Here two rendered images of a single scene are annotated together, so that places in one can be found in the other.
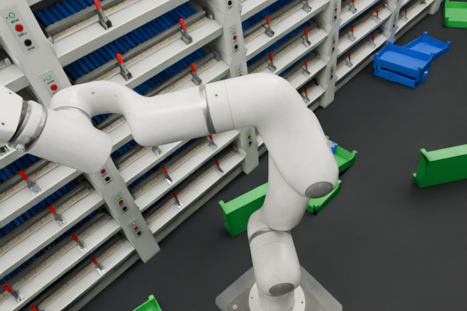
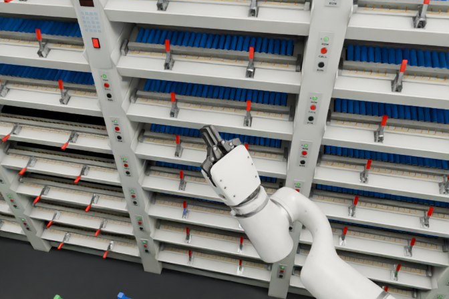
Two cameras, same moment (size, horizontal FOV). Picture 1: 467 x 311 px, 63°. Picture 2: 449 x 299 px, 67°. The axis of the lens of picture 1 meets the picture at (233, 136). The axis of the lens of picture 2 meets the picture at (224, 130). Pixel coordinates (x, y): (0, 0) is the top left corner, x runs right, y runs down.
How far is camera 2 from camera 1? 24 cm
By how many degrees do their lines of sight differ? 36
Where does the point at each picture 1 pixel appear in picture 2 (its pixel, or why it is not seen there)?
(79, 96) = (296, 205)
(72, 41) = (343, 133)
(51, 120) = (262, 213)
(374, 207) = not seen: outside the picture
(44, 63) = (310, 135)
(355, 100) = not seen: outside the picture
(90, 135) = (278, 239)
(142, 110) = (321, 265)
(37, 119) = (254, 207)
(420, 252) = not seen: outside the picture
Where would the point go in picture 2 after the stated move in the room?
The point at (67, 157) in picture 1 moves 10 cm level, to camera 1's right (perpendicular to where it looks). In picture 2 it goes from (253, 239) to (289, 272)
